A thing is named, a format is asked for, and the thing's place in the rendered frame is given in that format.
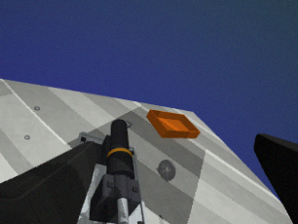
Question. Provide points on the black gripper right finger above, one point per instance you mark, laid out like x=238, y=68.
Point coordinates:
x=279, y=160

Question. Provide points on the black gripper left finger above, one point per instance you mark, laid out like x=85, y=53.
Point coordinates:
x=52, y=193

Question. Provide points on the brown open box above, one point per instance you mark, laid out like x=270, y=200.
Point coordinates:
x=172, y=125

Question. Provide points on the grey metal shaft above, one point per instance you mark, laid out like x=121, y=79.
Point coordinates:
x=123, y=214

